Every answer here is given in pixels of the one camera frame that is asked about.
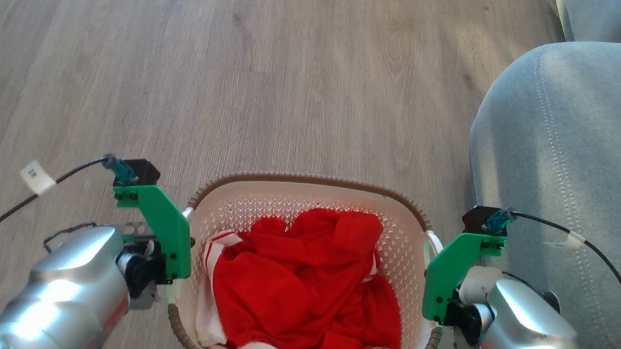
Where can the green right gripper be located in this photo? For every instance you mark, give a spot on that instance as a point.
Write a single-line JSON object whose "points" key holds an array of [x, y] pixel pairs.
{"points": [[450, 269]]}

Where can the red and white sports jersey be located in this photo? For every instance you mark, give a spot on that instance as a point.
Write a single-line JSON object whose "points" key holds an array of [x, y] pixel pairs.
{"points": [[300, 284]]}

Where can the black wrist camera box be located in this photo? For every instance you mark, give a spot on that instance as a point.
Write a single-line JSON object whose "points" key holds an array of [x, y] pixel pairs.
{"points": [[479, 218], [140, 170]]}

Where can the grey fabric sofa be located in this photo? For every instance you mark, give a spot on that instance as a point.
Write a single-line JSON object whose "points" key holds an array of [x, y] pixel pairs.
{"points": [[600, 168]]}

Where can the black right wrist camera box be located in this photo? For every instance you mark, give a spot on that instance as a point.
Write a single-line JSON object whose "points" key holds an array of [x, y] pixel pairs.
{"points": [[479, 218]]}

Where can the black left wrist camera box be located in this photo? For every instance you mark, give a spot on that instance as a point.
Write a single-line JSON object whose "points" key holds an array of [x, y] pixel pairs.
{"points": [[140, 170]]}

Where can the white perforated brown-rimmed laundry basket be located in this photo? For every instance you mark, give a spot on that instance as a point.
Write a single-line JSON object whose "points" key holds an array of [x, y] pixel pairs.
{"points": [[282, 201]]}

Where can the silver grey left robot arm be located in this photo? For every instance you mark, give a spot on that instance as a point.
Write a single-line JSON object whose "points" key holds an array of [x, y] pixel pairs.
{"points": [[62, 291]]}

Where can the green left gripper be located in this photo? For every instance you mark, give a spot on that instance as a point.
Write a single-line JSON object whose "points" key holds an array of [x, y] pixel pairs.
{"points": [[167, 227]]}

